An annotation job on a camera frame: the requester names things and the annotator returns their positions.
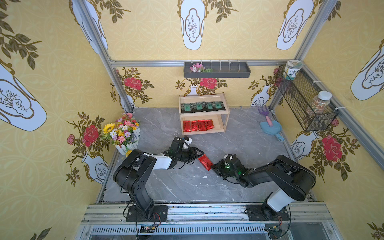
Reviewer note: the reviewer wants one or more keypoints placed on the flower bouquet in white planter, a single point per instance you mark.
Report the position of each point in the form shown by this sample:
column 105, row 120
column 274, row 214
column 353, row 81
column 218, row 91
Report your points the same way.
column 124, row 133

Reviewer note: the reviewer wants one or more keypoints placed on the wooden two-tier shelf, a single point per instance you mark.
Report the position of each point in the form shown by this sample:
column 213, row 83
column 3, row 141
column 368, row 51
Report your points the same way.
column 220, row 118

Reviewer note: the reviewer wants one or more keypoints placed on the patterned lidded jar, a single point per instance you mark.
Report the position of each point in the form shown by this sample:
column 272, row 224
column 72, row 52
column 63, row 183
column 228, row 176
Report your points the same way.
column 291, row 69

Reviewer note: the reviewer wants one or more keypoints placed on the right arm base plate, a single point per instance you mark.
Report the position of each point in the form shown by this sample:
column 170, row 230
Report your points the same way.
column 266, row 213

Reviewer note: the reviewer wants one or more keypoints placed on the small circuit board left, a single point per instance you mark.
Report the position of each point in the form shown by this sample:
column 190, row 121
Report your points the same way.
column 147, row 229

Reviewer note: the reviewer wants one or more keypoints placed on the green tea bag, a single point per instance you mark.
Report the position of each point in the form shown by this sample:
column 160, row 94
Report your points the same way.
column 187, row 108
column 219, row 106
column 199, row 107
column 208, row 106

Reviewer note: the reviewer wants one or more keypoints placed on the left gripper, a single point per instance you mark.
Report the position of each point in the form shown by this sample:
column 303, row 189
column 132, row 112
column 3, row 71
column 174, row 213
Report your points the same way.
column 190, row 152

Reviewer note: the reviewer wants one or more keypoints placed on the pink flowers in tray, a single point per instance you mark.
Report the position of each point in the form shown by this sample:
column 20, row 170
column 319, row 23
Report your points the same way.
column 199, row 68

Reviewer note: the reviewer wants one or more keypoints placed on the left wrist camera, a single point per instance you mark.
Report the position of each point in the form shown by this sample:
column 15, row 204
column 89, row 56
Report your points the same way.
column 187, row 140

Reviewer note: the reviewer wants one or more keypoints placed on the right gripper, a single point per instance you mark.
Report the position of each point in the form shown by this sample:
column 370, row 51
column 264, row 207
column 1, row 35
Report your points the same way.
column 221, row 167

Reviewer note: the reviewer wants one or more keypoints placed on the red tea bag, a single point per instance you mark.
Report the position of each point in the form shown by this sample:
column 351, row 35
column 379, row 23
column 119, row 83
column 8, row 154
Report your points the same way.
column 194, row 126
column 209, row 124
column 206, row 162
column 187, row 126
column 202, row 125

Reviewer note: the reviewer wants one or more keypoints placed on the grey wall tray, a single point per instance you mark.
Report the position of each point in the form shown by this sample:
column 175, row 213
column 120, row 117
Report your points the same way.
column 221, row 69

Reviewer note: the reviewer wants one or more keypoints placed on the black wire wall basket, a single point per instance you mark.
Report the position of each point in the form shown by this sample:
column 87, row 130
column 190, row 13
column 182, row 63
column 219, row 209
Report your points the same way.
column 298, row 94

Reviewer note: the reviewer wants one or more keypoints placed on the small connector right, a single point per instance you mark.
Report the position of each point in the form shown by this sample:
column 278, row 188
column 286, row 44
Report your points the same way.
column 274, row 233

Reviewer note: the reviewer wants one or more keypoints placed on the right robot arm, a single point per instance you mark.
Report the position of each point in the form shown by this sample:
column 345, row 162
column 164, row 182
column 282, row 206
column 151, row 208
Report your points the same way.
column 294, row 181

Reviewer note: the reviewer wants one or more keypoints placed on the glass jar of sprinkles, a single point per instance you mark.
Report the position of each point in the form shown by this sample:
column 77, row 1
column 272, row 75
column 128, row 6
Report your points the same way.
column 319, row 103

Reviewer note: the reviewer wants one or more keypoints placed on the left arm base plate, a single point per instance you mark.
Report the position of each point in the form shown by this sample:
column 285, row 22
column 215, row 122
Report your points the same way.
column 156, row 213

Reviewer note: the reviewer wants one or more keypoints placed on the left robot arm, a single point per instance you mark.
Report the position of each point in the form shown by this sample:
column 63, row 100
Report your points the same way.
column 133, row 174

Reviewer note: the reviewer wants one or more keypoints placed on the purple pink toy rake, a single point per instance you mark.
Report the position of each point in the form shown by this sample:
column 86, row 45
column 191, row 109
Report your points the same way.
column 263, row 110

